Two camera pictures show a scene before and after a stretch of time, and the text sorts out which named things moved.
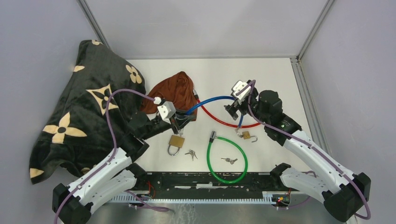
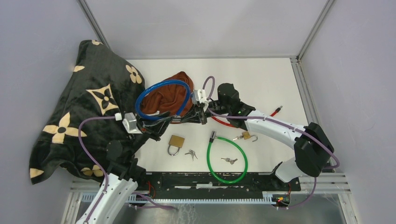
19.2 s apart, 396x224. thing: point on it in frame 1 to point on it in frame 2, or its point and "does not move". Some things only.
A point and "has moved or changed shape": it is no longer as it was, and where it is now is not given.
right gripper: [232, 108] to [195, 115]
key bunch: [229, 160] does not move
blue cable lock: [215, 98] has moved or changed shape
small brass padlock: [246, 135] does not move
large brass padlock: [175, 141] does not move
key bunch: [192, 153] does not move
